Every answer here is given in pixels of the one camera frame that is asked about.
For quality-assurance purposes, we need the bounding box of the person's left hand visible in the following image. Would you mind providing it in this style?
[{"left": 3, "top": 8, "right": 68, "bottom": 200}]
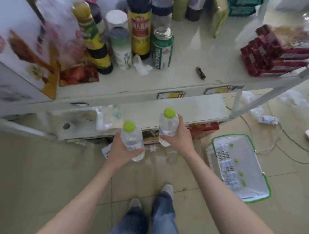
[{"left": 106, "top": 131, "right": 145, "bottom": 169}]

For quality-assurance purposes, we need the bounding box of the person's right hand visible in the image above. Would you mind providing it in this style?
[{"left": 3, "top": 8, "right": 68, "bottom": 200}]
[{"left": 159, "top": 115, "right": 196, "bottom": 158}]

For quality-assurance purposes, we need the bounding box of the clear water bottle green cap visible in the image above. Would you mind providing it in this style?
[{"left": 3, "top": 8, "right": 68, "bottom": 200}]
[
  {"left": 120, "top": 120, "right": 145, "bottom": 162},
  {"left": 227, "top": 179, "right": 247, "bottom": 191},
  {"left": 215, "top": 142, "right": 235, "bottom": 152},
  {"left": 158, "top": 108, "right": 180, "bottom": 148},
  {"left": 223, "top": 170, "right": 244, "bottom": 180},
  {"left": 218, "top": 158, "right": 239, "bottom": 169}
]

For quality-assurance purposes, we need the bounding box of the white basket green rim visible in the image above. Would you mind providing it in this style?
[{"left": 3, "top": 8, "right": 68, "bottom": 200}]
[{"left": 206, "top": 134, "right": 272, "bottom": 203}]

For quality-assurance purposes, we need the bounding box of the white metal shelf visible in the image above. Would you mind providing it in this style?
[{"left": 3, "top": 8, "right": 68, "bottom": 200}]
[{"left": 0, "top": 0, "right": 309, "bottom": 145}]

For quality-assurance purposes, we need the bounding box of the person's right forearm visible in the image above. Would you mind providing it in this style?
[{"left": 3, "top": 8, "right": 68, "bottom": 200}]
[{"left": 186, "top": 152, "right": 273, "bottom": 234}]

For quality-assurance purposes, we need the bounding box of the person's left forearm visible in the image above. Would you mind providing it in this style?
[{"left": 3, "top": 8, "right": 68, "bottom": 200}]
[{"left": 36, "top": 164, "right": 128, "bottom": 234}]

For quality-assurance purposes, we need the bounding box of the green bordered shelf tag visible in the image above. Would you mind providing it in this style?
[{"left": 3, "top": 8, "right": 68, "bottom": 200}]
[
  {"left": 157, "top": 91, "right": 186, "bottom": 100},
  {"left": 204, "top": 85, "right": 245, "bottom": 95}
]

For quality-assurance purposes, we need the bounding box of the person's right shoe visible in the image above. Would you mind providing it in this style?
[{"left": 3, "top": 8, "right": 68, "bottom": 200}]
[{"left": 160, "top": 184, "right": 174, "bottom": 199}]

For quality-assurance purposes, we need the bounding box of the person's shoe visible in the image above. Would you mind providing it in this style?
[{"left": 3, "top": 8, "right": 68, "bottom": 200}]
[
  {"left": 128, "top": 198, "right": 142, "bottom": 210},
  {"left": 160, "top": 184, "right": 174, "bottom": 199}
]

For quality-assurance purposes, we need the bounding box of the person's left shoe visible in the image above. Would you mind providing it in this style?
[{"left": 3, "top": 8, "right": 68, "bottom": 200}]
[{"left": 128, "top": 198, "right": 142, "bottom": 210}]

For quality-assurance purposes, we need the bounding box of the person's left leg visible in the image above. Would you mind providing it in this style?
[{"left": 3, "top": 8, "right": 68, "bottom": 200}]
[{"left": 108, "top": 207, "right": 149, "bottom": 234}]

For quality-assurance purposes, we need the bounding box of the person's leg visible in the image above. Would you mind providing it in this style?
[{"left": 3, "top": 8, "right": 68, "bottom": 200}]
[
  {"left": 108, "top": 207, "right": 149, "bottom": 234},
  {"left": 152, "top": 192, "right": 179, "bottom": 234}
]

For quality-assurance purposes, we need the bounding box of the person's right leg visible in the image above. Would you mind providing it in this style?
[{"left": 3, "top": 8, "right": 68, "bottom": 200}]
[{"left": 152, "top": 192, "right": 179, "bottom": 234}]

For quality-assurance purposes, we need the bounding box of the yellow label dark bottle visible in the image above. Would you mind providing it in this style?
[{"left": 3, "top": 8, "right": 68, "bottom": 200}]
[{"left": 72, "top": 1, "right": 114, "bottom": 75}]

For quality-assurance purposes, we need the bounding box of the red yellow label bottle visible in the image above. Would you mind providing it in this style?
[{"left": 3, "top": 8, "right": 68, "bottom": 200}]
[{"left": 126, "top": 0, "right": 153, "bottom": 61}]

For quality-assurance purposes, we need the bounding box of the olive green bottle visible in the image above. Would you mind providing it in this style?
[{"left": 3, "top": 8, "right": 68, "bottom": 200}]
[{"left": 171, "top": 0, "right": 189, "bottom": 22}]

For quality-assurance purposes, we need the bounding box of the dark wine bottle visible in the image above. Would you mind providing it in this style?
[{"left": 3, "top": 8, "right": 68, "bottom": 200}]
[{"left": 185, "top": 0, "right": 206, "bottom": 22}]

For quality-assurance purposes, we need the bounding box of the dark glass bottle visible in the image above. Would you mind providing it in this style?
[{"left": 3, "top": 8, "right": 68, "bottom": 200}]
[{"left": 84, "top": 0, "right": 107, "bottom": 34}]

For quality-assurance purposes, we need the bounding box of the red carton gold emblem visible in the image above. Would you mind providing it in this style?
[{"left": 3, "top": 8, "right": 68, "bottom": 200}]
[{"left": 188, "top": 121, "right": 220, "bottom": 140}]

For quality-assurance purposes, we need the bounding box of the small brown cylinder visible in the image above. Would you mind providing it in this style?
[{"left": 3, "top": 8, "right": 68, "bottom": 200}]
[{"left": 195, "top": 66, "right": 207, "bottom": 80}]

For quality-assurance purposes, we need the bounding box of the white plastic scrap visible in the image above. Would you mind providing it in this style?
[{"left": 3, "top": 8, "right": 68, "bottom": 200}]
[{"left": 241, "top": 90, "right": 256, "bottom": 106}]

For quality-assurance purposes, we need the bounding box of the clear plastic bag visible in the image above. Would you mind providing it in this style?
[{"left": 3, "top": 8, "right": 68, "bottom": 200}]
[
  {"left": 279, "top": 89, "right": 309, "bottom": 109},
  {"left": 250, "top": 106, "right": 265, "bottom": 120}
]

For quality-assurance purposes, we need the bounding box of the crumpled white tissue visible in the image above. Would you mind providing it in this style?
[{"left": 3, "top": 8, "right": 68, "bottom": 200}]
[{"left": 133, "top": 54, "right": 154, "bottom": 77}]

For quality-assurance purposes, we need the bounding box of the white power strip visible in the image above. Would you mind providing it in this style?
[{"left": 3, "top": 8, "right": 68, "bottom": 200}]
[{"left": 258, "top": 115, "right": 278, "bottom": 125}]

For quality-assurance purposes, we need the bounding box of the red snack packet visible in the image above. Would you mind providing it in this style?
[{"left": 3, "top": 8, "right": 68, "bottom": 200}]
[{"left": 59, "top": 65, "right": 100, "bottom": 87}]

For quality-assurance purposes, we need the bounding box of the green beer can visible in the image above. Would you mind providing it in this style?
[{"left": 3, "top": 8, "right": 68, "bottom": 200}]
[{"left": 151, "top": 27, "right": 174, "bottom": 70}]

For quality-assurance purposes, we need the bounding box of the green white can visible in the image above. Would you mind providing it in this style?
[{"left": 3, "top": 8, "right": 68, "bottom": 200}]
[{"left": 108, "top": 27, "right": 134, "bottom": 70}]

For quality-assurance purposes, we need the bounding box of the clear jar dark lid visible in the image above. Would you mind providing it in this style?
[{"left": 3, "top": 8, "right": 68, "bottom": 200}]
[{"left": 151, "top": 0, "right": 174, "bottom": 31}]

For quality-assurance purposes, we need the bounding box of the stack of maroon packets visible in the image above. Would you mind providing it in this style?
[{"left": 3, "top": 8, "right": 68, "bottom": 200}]
[{"left": 240, "top": 24, "right": 309, "bottom": 77}]

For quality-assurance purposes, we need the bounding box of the yellow green packet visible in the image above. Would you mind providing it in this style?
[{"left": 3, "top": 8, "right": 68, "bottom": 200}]
[{"left": 209, "top": 0, "right": 230, "bottom": 39}]

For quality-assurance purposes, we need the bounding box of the white cylinder can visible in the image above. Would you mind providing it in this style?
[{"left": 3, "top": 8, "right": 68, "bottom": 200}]
[{"left": 105, "top": 9, "right": 128, "bottom": 31}]

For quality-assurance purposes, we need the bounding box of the white carton food print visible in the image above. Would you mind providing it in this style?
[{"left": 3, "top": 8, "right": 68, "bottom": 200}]
[{"left": 0, "top": 0, "right": 61, "bottom": 103}]

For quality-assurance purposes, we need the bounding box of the stack of green packets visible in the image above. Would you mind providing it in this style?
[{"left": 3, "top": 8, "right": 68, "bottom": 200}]
[{"left": 227, "top": 0, "right": 264, "bottom": 17}]

